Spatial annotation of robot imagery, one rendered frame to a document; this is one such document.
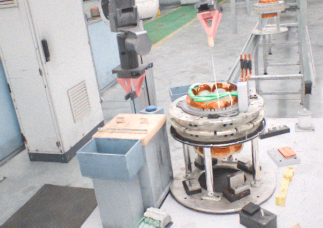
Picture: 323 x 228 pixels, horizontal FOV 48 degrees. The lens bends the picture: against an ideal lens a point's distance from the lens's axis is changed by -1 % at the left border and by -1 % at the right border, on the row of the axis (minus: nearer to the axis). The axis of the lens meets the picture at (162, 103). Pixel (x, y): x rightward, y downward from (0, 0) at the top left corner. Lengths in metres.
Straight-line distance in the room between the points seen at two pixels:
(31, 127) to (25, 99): 0.28
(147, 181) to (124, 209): 0.12
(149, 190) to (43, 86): 2.24
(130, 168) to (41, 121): 2.46
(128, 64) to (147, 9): 0.48
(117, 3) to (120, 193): 0.56
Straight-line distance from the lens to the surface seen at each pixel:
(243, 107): 1.18
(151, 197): 1.25
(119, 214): 1.21
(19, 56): 3.39
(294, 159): 1.52
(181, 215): 1.27
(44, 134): 3.55
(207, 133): 1.14
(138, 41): 1.05
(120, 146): 1.19
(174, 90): 1.60
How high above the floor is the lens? 1.54
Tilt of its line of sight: 19 degrees down
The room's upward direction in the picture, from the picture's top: 8 degrees counter-clockwise
